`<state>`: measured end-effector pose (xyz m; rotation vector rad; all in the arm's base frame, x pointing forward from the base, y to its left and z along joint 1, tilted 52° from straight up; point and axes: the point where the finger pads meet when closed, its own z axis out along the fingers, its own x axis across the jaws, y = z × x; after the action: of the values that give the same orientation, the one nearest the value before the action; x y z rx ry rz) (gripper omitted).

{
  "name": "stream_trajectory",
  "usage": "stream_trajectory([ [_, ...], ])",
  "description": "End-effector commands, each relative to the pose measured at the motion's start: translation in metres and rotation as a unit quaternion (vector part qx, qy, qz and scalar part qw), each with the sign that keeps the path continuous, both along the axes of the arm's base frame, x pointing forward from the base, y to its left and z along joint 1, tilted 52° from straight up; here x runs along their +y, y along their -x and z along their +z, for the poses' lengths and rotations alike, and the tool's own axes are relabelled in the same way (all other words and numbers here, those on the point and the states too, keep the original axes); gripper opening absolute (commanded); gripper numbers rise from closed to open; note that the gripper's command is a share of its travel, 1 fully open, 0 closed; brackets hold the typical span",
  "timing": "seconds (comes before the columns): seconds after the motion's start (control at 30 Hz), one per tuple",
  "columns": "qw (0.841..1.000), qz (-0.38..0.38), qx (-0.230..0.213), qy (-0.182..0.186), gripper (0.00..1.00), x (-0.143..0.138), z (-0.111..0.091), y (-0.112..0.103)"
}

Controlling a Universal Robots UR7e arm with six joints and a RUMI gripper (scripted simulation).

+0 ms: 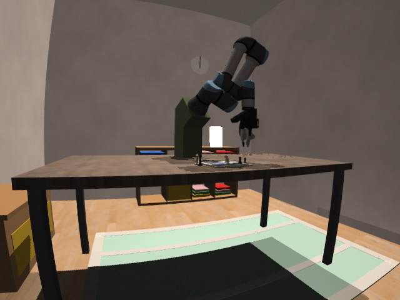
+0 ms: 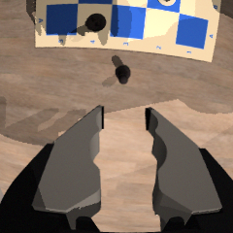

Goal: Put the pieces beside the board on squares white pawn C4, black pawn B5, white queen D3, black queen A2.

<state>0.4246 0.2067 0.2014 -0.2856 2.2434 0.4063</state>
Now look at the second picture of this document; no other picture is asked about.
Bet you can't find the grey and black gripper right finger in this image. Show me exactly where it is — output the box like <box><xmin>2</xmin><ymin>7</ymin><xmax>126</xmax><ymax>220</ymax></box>
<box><xmin>145</xmin><ymin>107</ymin><xmax>233</xmax><ymax>233</ymax></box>

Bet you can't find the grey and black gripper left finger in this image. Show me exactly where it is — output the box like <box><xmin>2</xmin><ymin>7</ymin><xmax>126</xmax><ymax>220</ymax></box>
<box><xmin>0</xmin><ymin>105</ymin><xmax>104</xmax><ymax>233</ymax></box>

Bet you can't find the blue and white chessboard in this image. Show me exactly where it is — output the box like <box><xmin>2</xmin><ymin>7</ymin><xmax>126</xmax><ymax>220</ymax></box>
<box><xmin>35</xmin><ymin>0</ymin><xmax>221</xmax><ymax>62</ymax></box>

